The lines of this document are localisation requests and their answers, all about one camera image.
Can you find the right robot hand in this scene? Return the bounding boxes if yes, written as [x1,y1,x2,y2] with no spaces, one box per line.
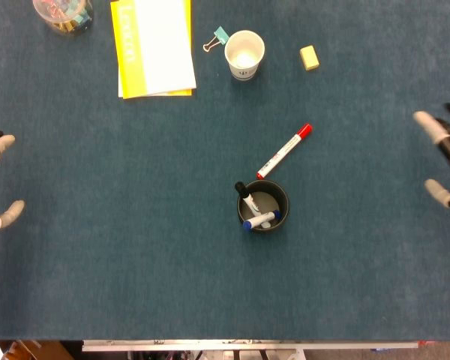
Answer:
[412,101,450,211]

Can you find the red cap whiteboard marker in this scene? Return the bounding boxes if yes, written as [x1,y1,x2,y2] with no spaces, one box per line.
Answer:
[256,123,314,180]

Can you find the black mesh pen holder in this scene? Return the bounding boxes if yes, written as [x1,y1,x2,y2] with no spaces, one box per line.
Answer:
[236,179,290,233]

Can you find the blue cap whiteboard marker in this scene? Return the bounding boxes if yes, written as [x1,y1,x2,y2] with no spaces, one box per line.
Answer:
[242,210,282,230]

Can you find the black cap whiteboard marker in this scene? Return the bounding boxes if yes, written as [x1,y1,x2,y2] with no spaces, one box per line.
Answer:
[234,181,262,215]

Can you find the clear plastic jar of clips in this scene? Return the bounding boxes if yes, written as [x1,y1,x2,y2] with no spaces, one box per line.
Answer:
[32,0,95,36]

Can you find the blue felt table cover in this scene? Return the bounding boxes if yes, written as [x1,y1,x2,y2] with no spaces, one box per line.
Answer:
[0,0,450,341]

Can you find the pale yellow eraser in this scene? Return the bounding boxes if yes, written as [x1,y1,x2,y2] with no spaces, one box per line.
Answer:
[299,45,320,71]

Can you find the yellow and white notebook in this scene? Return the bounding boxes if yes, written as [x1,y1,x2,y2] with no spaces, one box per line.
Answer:
[109,0,197,100]

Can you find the brown cardboard box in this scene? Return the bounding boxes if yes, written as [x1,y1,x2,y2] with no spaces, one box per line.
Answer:
[0,340,74,360]

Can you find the white paper cup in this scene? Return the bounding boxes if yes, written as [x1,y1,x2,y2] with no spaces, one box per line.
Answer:
[223,29,266,81]

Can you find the teal binder clip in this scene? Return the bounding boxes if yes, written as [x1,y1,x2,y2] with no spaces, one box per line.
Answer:
[202,26,230,53]

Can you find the metal table edge rail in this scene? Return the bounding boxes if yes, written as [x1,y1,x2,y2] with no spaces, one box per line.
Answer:
[81,339,419,353]

